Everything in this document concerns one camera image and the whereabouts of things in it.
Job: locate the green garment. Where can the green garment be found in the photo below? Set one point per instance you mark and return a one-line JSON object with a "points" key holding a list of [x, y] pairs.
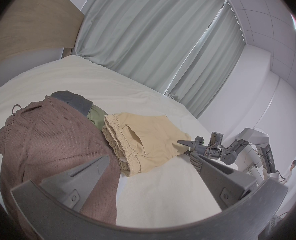
{"points": [[96, 116]]}

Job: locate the person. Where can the person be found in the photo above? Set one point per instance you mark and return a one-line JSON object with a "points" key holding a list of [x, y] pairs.
{"points": [[292, 170]]}

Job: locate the brown shorts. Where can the brown shorts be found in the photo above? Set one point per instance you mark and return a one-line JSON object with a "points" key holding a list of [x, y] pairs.
{"points": [[50, 139]]}

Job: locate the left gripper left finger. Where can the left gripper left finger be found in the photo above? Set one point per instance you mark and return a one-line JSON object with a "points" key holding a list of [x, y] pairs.
{"points": [[75, 184]]}

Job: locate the tan shorts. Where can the tan shorts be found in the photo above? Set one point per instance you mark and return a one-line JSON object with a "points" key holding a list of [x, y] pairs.
{"points": [[150, 139]]}

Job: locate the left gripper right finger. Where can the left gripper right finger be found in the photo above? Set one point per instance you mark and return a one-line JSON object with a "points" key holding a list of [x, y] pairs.
{"points": [[225, 181]]}

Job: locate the bed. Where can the bed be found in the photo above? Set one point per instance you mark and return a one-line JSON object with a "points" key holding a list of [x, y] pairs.
{"points": [[158, 196]]}

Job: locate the pale green curtain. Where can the pale green curtain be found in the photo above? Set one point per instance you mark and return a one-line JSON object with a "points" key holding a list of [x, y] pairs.
{"points": [[138, 34], [213, 71]]}

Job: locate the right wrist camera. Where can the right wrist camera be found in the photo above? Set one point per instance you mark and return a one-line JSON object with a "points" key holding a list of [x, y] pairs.
{"points": [[199, 140]]}

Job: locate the black garment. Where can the black garment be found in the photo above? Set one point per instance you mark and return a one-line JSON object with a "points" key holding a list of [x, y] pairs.
{"points": [[73, 100]]}

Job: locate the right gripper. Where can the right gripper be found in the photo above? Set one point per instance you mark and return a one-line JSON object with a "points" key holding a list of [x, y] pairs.
{"points": [[199, 149]]}

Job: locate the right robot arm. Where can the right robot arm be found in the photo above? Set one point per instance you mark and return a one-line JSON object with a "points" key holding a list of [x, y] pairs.
{"points": [[250, 136]]}

